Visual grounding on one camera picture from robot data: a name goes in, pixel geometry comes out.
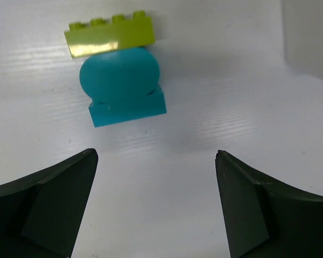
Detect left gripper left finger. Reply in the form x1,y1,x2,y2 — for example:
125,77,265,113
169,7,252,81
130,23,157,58
0,148,98,257

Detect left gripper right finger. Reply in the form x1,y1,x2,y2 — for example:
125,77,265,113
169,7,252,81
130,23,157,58
215,150,323,257

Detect blue oval lego brick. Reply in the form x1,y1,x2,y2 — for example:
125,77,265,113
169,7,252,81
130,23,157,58
79,47,160,104

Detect green long lego brick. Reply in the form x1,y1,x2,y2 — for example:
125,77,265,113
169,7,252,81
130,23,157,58
64,10,156,58

